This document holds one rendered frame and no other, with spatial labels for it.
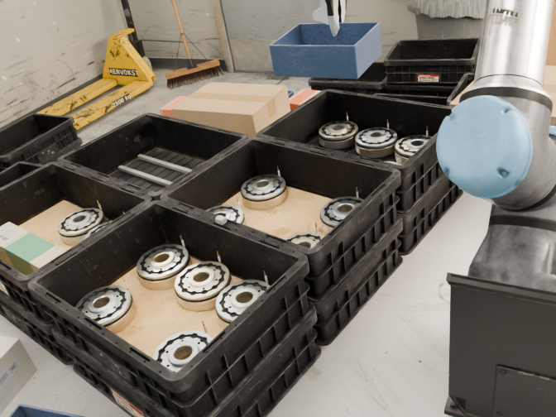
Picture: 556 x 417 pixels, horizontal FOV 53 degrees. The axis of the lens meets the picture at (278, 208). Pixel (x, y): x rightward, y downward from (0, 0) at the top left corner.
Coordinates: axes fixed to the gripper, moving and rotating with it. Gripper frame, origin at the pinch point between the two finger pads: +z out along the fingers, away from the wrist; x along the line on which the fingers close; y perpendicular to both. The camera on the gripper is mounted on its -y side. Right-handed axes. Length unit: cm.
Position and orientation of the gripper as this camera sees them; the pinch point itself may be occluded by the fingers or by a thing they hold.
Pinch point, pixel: (338, 30)
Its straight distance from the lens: 133.1
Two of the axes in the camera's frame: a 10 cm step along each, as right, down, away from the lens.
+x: -5.1, 4.3, -7.4
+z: 1.0, 8.9, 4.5
